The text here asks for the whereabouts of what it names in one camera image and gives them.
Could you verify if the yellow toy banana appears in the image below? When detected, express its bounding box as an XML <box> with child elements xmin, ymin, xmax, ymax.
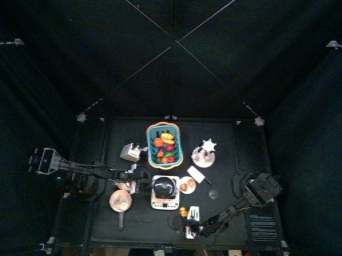
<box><xmin>161</xmin><ymin>132</ymin><xmax>177</xmax><ymax>145</ymax></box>

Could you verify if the tan round pan black handle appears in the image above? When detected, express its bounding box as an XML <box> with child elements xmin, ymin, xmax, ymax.
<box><xmin>109</xmin><ymin>189</ymin><xmax>134</xmax><ymax>232</ymax></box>

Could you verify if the small white plate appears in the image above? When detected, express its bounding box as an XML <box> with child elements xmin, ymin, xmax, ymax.
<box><xmin>178</xmin><ymin>175</ymin><xmax>198</xmax><ymax>195</ymax></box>

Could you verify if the tan toy squash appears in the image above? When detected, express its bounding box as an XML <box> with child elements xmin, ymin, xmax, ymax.
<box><xmin>115</xmin><ymin>181</ymin><xmax>134</xmax><ymax>194</ymax></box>

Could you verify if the white toy spatula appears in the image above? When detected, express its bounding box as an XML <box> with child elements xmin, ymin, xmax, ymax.
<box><xmin>186</xmin><ymin>205</ymin><xmax>202</xmax><ymax>240</ymax></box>

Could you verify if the white star shaped toy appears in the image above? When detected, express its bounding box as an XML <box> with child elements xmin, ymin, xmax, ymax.
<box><xmin>201</xmin><ymin>138</ymin><xmax>220</xmax><ymax>153</ymax></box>

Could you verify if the teal basket orange rim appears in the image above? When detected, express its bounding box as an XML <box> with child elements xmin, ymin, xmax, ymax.
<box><xmin>146</xmin><ymin>121</ymin><xmax>185</xmax><ymax>171</ymax></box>

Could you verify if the white toy cleaver black handle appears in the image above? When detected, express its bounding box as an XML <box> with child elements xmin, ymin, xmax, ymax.
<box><xmin>186</xmin><ymin>165</ymin><xmax>213</xmax><ymax>185</ymax></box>

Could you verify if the white toy stove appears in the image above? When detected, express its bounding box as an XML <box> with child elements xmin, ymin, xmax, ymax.
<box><xmin>150</xmin><ymin>174</ymin><xmax>182</xmax><ymax>211</ymax></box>

